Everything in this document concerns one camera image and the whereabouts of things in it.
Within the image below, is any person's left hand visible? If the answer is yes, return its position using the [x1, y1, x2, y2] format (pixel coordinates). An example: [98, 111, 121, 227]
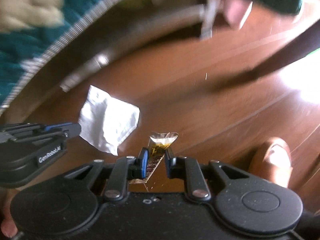
[1, 218, 18, 238]

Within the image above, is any pink study desk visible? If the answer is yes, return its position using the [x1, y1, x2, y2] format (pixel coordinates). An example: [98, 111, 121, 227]
[222, 0, 253, 30]

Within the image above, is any white tissue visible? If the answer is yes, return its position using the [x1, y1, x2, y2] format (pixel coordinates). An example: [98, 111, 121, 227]
[78, 85, 140, 156]

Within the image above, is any brown text snack wrapper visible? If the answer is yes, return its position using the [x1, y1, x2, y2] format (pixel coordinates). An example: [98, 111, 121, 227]
[130, 148, 165, 184]

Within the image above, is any dark wooden chair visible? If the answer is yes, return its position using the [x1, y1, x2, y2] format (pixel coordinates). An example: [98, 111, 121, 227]
[208, 21, 319, 92]

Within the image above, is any metal bed frame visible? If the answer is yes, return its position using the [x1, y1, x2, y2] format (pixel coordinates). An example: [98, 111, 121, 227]
[60, 0, 221, 92]

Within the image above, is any teal cream zigzag quilt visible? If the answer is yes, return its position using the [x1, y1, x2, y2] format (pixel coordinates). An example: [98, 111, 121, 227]
[1, 0, 302, 111]

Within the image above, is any yellow clear candy wrapper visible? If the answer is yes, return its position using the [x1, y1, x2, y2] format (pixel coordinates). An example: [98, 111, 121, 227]
[148, 132, 178, 157]

